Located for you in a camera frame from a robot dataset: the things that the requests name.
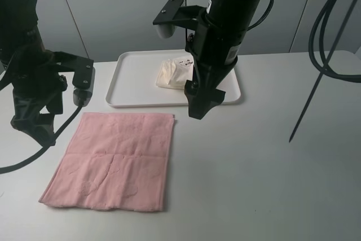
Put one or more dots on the white terry towel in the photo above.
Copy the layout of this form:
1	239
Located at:
174	73

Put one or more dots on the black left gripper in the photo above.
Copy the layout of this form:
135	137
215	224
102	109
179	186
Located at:
38	81

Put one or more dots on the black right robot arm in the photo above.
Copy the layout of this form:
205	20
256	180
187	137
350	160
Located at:
221	28

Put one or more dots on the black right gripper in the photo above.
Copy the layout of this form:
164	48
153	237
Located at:
201	91

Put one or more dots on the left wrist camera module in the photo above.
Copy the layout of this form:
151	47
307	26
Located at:
81	98

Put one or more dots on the pink terry towel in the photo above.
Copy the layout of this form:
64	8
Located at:
114	161

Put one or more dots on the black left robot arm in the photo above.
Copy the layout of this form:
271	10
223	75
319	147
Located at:
19	32

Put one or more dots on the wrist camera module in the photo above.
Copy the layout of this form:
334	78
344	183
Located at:
81	98
174	14

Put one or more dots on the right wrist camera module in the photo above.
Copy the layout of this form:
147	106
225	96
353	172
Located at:
174	14

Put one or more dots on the white rectangular plastic tray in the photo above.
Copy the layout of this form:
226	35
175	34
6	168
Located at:
133	83

